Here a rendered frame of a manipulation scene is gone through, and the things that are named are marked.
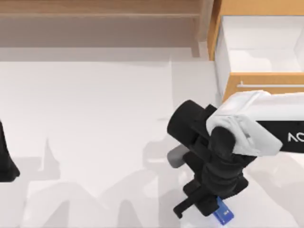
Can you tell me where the blue stapler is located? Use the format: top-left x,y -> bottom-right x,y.
212,196 -> 235,227

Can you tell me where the pale grey rounded box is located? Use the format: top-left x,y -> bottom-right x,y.
167,144 -> 189,169

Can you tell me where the pale wooden drawer front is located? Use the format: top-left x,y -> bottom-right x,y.
221,72 -> 304,105

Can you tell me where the white pulled-out drawer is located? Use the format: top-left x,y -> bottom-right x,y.
214,15 -> 304,103

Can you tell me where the wooden cupboard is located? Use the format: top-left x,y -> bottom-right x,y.
206,0 -> 304,61

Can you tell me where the open wooden shelf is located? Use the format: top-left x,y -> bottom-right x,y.
0,0 -> 208,58

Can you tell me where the long metal handle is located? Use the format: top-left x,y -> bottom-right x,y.
237,80 -> 304,90

